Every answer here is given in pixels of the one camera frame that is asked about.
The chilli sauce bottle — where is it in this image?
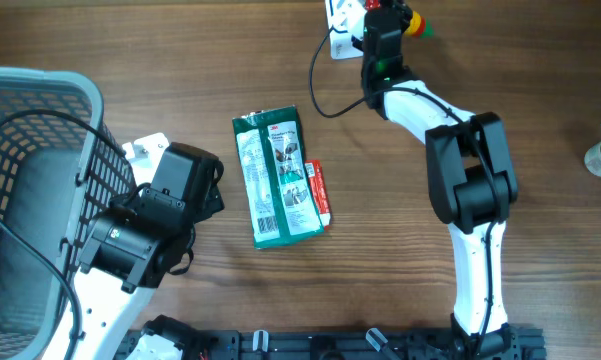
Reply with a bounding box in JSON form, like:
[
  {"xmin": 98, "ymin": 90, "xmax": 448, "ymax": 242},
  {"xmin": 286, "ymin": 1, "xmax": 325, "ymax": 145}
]
[{"xmin": 364, "ymin": 0, "xmax": 434, "ymax": 38}]

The red sachet packet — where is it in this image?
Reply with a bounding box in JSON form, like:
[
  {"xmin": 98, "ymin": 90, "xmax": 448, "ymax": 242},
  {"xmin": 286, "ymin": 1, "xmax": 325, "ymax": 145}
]
[{"xmin": 305, "ymin": 160, "xmax": 332, "ymax": 229}]

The green 3M glove packet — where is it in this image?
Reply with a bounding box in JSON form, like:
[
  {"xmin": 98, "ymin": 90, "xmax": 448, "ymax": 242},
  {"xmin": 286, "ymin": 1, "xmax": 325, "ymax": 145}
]
[{"xmin": 232, "ymin": 106, "xmax": 324, "ymax": 249}]

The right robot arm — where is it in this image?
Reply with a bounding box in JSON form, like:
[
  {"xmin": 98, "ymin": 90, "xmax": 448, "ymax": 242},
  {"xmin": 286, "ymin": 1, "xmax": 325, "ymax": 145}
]
[{"xmin": 361, "ymin": 1, "xmax": 518, "ymax": 359}]

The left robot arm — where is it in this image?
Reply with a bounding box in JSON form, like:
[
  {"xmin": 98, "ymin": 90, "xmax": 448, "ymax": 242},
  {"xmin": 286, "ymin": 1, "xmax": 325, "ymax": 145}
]
[{"xmin": 43, "ymin": 133, "xmax": 224, "ymax": 359}]

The white barcode scanner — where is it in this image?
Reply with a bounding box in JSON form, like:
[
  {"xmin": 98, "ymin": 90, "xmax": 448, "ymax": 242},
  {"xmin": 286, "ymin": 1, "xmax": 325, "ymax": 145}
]
[{"xmin": 324, "ymin": 0, "xmax": 367, "ymax": 60}]

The grey plastic basket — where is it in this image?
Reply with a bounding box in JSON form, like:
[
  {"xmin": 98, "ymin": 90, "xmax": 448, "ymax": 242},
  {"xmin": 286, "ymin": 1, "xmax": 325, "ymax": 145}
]
[{"xmin": 0, "ymin": 67, "xmax": 135, "ymax": 359}]

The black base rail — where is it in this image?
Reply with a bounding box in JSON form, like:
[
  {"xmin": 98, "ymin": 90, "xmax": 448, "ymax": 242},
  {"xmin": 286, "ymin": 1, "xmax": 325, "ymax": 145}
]
[{"xmin": 113, "ymin": 327, "xmax": 548, "ymax": 360}]

